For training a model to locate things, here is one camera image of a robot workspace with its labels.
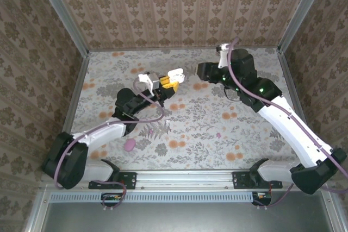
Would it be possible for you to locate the white earbud charging case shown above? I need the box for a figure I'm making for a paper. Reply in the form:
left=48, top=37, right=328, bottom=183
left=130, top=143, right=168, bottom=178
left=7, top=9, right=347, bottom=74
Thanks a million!
left=167, top=68, right=185, bottom=84

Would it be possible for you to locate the pink earbud charging case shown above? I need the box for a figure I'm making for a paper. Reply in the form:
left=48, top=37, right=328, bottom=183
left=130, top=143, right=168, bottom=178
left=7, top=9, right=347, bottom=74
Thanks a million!
left=124, top=138, right=136, bottom=153

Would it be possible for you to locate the floral patterned tablecloth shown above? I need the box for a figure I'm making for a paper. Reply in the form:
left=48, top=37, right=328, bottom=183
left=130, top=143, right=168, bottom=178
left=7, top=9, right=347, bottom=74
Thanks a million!
left=60, top=48, right=313, bottom=171

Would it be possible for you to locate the grey metal sheet panel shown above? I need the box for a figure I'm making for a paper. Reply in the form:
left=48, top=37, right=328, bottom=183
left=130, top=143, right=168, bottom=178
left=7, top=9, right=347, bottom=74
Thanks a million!
left=27, top=190, right=348, bottom=232

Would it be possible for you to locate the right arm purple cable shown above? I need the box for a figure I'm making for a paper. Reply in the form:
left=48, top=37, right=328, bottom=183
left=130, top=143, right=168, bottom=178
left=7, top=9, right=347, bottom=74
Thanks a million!
left=227, top=36, right=348, bottom=209

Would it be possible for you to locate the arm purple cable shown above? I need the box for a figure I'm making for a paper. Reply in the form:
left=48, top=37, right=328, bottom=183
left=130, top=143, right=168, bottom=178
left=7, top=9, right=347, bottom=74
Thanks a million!
left=53, top=77, right=166, bottom=211
left=227, top=36, right=348, bottom=209

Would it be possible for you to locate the aluminium table end rail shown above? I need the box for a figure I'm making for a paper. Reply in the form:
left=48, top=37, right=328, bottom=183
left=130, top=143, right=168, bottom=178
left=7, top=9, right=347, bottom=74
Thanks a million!
left=88, top=47, right=281, bottom=53

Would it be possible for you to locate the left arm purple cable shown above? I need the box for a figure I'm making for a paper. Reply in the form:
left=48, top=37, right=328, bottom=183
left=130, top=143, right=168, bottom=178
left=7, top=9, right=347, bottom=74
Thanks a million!
left=53, top=77, right=166, bottom=211

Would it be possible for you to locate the aluminium table side rail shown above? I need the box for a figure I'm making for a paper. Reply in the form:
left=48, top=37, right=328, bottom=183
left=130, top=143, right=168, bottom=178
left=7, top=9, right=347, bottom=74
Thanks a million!
left=276, top=49, right=309, bottom=127
left=51, top=51, right=90, bottom=172

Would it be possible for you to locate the aluminium frame corner post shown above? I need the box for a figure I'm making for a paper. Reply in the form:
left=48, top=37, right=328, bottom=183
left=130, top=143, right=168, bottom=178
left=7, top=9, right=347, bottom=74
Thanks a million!
left=277, top=0, right=331, bottom=53
left=32, top=0, right=90, bottom=58

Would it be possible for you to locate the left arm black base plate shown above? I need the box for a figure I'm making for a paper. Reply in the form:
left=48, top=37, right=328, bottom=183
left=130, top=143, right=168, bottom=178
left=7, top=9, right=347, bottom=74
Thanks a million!
left=89, top=171, right=136, bottom=190

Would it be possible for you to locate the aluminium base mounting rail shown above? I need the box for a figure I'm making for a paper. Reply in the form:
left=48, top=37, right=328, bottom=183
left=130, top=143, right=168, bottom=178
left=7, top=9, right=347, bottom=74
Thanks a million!
left=40, top=169, right=334, bottom=191

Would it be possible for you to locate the black cable junction box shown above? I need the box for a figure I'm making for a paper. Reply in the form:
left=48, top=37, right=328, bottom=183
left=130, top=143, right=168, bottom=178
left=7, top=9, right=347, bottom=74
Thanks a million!
left=251, top=191, right=273, bottom=207
left=101, top=192, right=123, bottom=208

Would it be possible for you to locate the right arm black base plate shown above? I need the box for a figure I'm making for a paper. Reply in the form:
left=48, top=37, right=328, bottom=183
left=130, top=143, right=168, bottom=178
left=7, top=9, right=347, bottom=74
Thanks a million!
left=232, top=171, right=283, bottom=190

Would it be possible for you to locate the white slotted cable duct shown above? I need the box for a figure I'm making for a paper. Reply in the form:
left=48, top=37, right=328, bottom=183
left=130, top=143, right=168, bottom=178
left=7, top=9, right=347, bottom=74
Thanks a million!
left=49, top=191, right=258, bottom=204

